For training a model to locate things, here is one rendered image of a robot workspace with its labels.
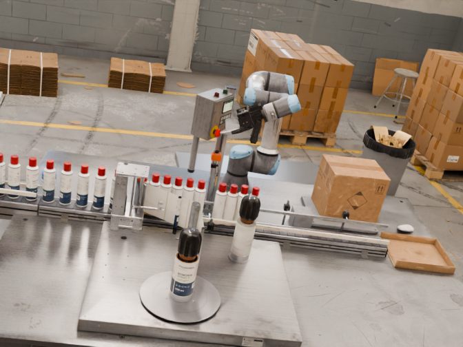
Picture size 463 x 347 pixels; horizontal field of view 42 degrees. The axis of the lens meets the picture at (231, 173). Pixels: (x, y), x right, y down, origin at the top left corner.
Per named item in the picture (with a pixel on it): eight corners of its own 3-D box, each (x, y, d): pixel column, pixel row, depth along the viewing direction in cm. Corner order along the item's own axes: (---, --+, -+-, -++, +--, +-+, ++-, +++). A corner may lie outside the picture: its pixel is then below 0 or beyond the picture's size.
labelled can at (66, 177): (58, 205, 275) (60, 164, 266) (60, 200, 279) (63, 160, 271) (69, 206, 275) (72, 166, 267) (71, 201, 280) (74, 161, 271)
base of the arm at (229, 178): (225, 193, 321) (228, 176, 316) (218, 179, 333) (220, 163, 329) (251, 193, 326) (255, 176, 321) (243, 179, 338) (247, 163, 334)
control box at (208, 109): (189, 134, 271) (196, 93, 263) (210, 125, 284) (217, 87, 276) (208, 142, 267) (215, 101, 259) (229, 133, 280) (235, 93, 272)
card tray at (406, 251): (394, 267, 288) (396, 260, 286) (379, 237, 311) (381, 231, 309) (453, 274, 292) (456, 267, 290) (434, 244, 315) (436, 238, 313)
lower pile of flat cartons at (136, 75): (107, 87, 691) (109, 69, 682) (108, 73, 738) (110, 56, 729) (164, 94, 705) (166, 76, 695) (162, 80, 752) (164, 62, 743)
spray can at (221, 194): (209, 223, 284) (216, 184, 275) (211, 218, 289) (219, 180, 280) (220, 226, 283) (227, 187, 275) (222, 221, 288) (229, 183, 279)
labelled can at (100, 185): (91, 209, 277) (95, 169, 268) (93, 204, 281) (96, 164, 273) (103, 211, 277) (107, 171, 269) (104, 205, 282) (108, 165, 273)
